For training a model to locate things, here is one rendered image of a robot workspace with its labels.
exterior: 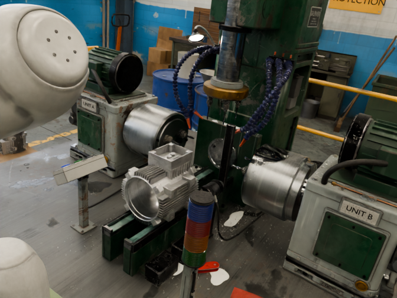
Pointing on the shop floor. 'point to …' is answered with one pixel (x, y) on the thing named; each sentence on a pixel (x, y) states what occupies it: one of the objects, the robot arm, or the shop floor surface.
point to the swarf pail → (309, 108)
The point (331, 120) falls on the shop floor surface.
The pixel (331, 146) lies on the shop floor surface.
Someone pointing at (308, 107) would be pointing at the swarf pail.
